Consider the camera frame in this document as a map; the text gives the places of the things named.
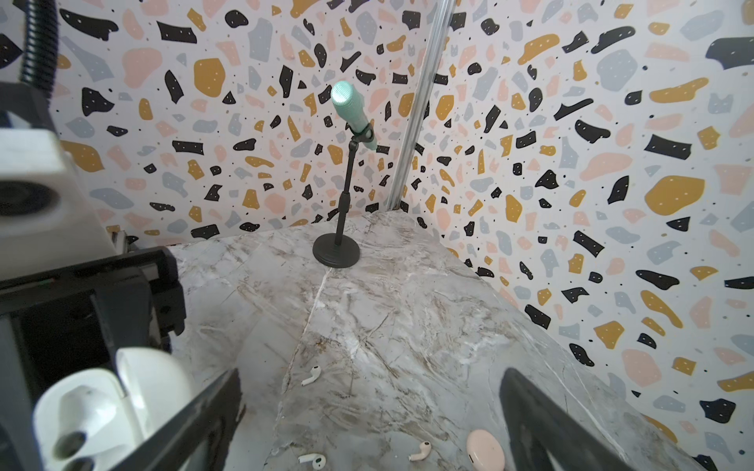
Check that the white earbud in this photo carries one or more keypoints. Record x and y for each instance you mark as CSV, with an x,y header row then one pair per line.
x,y
317,461
314,375

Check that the aluminium corner post left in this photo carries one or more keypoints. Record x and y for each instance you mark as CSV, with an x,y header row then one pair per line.
x,y
429,67

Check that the black microphone stand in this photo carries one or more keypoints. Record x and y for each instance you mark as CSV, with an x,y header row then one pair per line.
x,y
337,250

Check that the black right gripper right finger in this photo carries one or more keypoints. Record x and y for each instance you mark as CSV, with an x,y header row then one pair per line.
x,y
543,436

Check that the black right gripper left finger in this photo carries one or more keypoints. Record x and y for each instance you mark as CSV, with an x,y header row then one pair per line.
x,y
199,436

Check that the white earbud charging case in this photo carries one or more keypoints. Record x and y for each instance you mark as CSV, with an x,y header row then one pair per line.
x,y
94,419

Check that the green microphone head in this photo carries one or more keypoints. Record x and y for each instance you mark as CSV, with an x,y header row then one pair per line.
x,y
349,106

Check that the pink earbud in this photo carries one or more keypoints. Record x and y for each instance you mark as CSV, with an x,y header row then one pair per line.
x,y
424,451

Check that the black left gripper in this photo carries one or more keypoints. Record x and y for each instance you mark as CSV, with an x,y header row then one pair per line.
x,y
60,322

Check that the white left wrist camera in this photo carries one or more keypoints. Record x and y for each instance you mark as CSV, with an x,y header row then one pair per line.
x,y
47,221

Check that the pink round earbud case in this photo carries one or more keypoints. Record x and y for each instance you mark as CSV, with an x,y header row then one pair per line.
x,y
485,452

